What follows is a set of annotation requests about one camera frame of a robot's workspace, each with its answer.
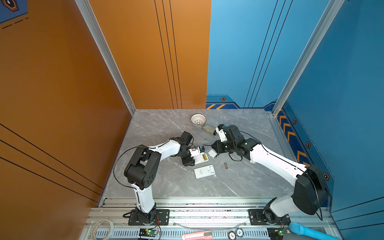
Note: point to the green circuit board right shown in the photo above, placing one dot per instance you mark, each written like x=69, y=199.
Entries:
x=275, y=234

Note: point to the white mesh basket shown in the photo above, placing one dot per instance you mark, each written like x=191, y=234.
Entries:
x=198, y=119

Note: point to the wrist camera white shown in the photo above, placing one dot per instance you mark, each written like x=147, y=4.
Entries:
x=220, y=131
x=195, y=151

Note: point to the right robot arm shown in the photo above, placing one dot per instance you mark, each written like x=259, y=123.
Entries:
x=310, y=187

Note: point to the beige black small bottle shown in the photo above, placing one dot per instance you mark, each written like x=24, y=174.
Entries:
x=210, y=130

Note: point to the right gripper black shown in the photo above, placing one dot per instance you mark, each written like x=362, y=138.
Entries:
x=217, y=144

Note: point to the green circuit board left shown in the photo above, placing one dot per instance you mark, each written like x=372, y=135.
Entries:
x=148, y=233

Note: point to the aluminium corner post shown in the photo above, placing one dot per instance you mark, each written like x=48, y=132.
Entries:
x=101, y=42
x=319, y=32

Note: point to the aluminium corner post right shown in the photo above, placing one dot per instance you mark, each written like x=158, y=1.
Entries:
x=319, y=32

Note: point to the white battery cover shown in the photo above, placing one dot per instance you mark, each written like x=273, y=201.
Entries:
x=213, y=153

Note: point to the white air conditioner remote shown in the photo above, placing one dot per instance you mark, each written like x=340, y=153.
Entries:
x=204, y=172

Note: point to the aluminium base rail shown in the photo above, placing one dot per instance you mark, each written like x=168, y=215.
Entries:
x=189, y=215

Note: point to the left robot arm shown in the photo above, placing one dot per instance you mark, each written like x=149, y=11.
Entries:
x=143, y=167

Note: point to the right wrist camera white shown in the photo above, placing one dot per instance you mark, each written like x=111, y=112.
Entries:
x=220, y=131

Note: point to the green circuit board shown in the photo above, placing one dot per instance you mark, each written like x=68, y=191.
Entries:
x=275, y=234
x=148, y=233

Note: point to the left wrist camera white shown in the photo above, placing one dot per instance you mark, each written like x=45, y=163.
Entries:
x=195, y=151

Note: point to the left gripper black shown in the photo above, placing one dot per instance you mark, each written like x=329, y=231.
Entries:
x=190, y=161

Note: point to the pink utility knife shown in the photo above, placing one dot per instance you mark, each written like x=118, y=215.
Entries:
x=203, y=235

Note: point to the aluminium corner post left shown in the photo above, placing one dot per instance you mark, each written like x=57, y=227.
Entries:
x=101, y=42

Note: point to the blue foam tube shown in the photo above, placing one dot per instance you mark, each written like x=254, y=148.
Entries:
x=299, y=229

